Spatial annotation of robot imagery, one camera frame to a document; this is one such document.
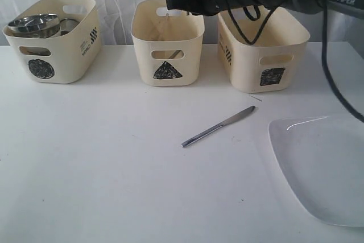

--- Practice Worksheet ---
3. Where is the cream bin with triangle mark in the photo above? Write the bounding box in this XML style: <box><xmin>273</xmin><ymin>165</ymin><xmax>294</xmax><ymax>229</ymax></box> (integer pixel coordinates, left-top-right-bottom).
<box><xmin>131</xmin><ymin>0</ymin><xmax>205</xmax><ymax>87</ymax></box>

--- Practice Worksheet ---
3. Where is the steel table knife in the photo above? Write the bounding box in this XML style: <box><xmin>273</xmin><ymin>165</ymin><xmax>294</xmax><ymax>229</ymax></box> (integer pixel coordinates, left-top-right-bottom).
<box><xmin>181</xmin><ymin>105</ymin><xmax>256</xmax><ymax>148</ymax></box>

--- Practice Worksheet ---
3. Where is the white ceramic bowl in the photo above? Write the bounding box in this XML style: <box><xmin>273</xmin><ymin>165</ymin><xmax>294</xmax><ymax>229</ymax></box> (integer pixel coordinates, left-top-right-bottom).
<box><xmin>40</xmin><ymin>25</ymin><xmax>61</xmax><ymax>39</ymax></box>

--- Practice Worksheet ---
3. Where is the steel mug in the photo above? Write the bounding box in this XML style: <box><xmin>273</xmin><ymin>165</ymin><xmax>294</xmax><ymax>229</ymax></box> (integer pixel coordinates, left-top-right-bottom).
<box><xmin>19</xmin><ymin>46</ymin><xmax>51</xmax><ymax>56</ymax></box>
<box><xmin>60</xmin><ymin>18</ymin><xmax>79</xmax><ymax>36</ymax></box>

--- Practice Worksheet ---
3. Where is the cream bin with circle mark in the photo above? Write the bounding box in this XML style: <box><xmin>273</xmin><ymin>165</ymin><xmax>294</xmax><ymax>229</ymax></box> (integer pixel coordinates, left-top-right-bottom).
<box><xmin>3</xmin><ymin>0</ymin><xmax>102</xmax><ymax>84</ymax></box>

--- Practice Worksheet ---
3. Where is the cream bin with square mark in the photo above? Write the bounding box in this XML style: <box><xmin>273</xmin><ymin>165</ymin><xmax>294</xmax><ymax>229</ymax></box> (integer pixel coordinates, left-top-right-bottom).
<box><xmin>218</xmin><ymin>7</ymin><xmax>311</xmax><ymax>93</ymax></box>

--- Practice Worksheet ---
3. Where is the stainless steel bowl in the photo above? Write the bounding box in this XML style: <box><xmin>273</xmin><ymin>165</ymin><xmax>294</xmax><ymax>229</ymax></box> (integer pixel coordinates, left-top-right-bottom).
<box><xmin>7</xmin><ymin>14</ymin><xmax>60</xmax><ymax>39</ymax></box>

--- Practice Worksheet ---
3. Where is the white square plate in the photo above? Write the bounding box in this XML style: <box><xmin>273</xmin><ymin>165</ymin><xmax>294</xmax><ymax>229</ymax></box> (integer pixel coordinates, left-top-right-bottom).
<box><xmin>268</xmin><ymin>116</ymin><xmax>363</xmax><ymax>228</ymax></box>

